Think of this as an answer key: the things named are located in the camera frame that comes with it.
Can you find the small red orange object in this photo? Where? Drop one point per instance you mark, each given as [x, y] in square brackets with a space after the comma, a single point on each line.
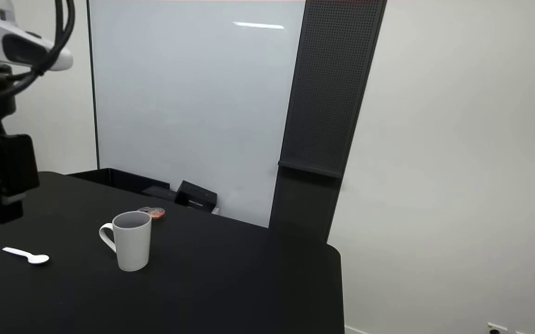
[159, 215]

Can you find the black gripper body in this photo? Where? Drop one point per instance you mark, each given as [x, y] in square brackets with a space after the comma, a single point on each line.
[14, 161]

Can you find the black open tray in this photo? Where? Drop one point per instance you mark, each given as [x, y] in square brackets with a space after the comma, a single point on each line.
[125, 181]

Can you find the small black box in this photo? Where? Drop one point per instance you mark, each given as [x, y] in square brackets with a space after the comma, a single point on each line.
[196, 198]

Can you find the white ceramic mug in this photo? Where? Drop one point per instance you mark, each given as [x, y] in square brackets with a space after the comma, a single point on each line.
[135, 248]

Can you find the white plastic spoon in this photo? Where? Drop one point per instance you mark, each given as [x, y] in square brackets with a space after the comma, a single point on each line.
[38, 259]

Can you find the dark grey pillar panel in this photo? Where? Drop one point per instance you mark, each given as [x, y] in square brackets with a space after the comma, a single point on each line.
[330, 94]

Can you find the white board panel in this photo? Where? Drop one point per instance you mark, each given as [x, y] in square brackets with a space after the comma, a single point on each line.
[187, 94]

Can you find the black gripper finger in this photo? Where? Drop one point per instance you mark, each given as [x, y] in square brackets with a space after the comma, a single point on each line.
[8, 209]

